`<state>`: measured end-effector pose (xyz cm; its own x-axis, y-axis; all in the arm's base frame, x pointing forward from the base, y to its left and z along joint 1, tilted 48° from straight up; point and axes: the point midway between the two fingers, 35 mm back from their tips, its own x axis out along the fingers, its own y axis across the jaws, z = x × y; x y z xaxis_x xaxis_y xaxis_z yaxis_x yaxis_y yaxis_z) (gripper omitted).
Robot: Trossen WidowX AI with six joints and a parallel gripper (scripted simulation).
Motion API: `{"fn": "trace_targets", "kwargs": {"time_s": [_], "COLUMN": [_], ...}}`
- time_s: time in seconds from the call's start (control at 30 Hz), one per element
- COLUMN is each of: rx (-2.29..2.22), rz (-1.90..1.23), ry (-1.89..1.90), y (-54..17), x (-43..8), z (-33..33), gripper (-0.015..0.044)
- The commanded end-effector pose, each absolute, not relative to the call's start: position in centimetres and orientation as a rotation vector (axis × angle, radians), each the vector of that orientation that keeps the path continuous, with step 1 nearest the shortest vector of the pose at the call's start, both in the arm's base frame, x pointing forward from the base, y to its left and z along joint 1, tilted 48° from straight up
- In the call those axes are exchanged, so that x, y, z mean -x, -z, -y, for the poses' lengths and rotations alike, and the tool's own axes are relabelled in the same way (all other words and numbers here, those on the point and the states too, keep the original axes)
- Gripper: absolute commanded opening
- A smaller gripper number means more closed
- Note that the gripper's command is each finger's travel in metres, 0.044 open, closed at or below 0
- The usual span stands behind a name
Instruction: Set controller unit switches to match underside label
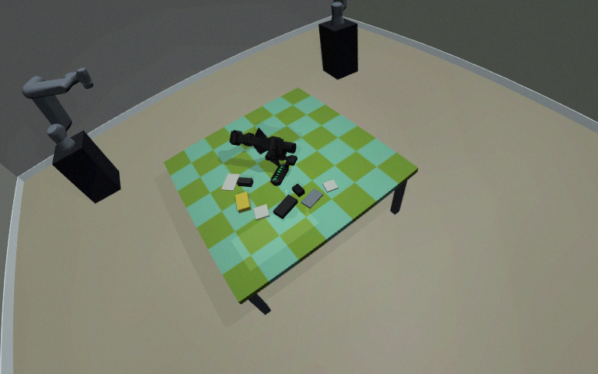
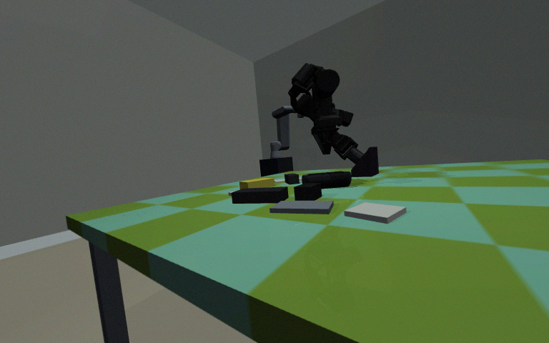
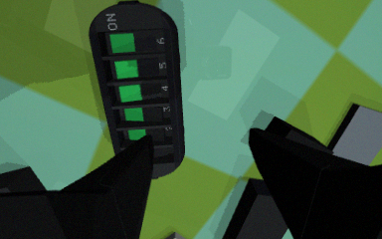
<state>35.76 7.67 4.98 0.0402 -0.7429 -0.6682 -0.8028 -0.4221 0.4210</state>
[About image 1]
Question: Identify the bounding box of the olive yellow rectangular block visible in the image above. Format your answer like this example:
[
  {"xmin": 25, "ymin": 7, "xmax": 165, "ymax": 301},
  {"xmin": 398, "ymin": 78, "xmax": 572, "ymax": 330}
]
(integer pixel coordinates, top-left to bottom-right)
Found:
[{"xmin": 235, "ymin": 192, "xmax": 252, "ymax": 213}]

